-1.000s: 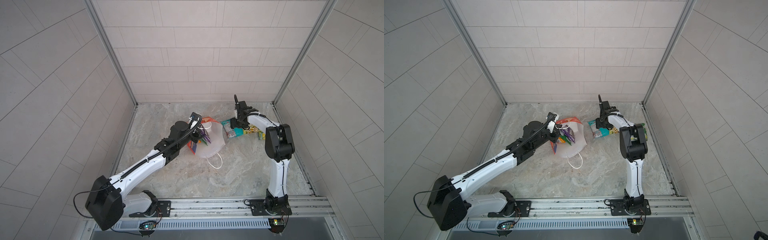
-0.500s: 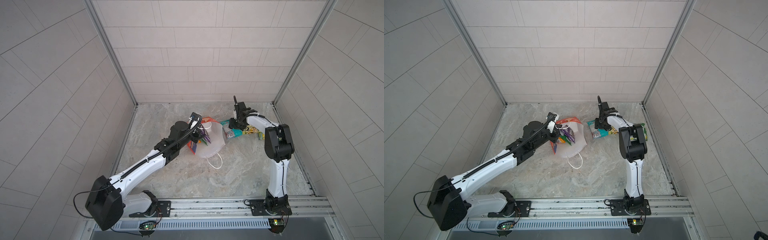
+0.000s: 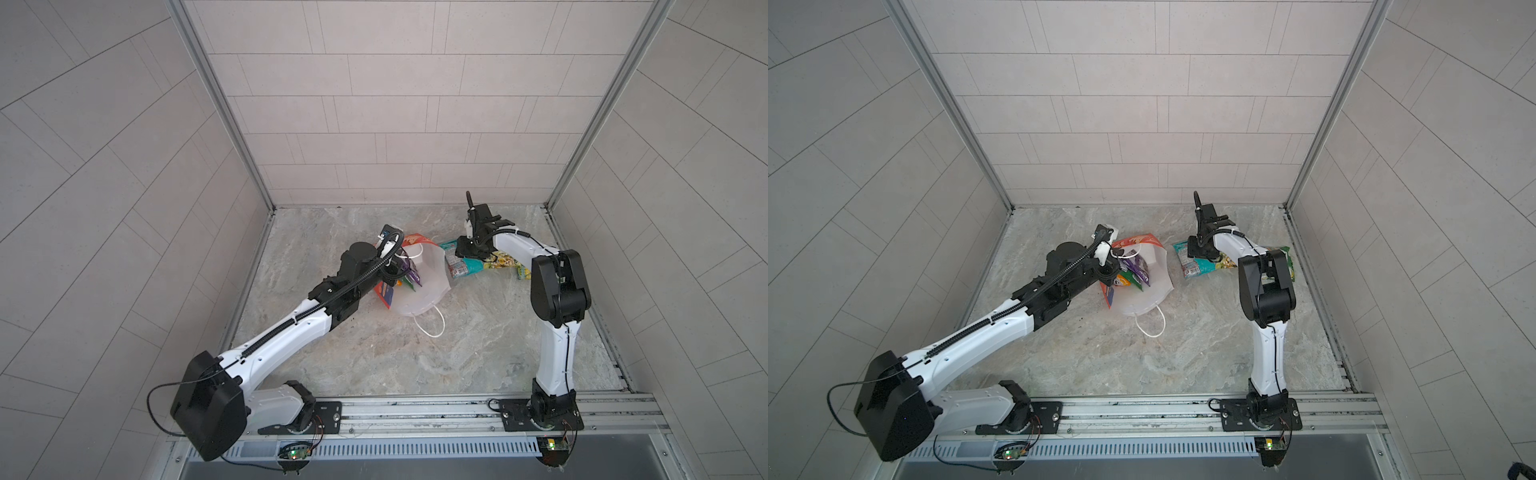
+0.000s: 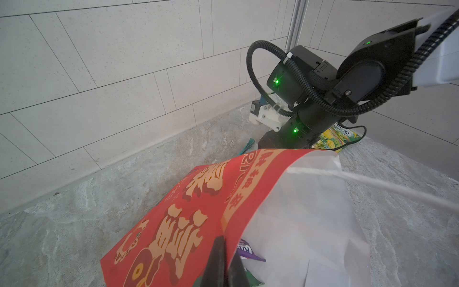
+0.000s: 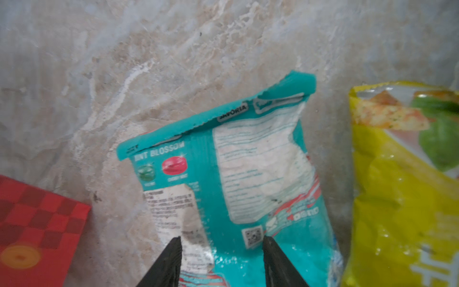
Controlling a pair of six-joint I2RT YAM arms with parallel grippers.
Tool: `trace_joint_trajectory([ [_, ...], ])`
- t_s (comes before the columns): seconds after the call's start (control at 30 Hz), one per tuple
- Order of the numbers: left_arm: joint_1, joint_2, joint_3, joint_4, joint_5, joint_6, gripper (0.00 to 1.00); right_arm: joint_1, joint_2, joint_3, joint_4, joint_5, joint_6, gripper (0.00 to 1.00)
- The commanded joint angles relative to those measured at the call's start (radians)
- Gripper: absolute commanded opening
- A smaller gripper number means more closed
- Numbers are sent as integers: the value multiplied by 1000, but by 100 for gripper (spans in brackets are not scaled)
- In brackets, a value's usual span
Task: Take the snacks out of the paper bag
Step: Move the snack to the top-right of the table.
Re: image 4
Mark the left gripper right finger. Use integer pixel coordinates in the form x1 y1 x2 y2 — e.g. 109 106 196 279
227 251 250 287

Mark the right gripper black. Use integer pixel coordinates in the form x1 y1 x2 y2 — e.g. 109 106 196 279
258 45 339 149

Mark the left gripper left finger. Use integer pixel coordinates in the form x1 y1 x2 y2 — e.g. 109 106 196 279
200 236 227 287

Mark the purple snack packet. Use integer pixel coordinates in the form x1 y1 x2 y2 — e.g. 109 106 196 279
237 239 266 262

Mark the green snack packet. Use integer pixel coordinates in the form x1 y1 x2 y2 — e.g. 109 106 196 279
311 123 367 153

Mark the teal snack packet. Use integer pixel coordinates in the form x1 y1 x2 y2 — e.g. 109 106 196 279
240 138 255 155

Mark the red paper gift bag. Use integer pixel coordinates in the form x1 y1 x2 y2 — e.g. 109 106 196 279
100 149 459 287

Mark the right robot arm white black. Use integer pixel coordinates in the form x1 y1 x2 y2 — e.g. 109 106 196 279
246 10 459 149

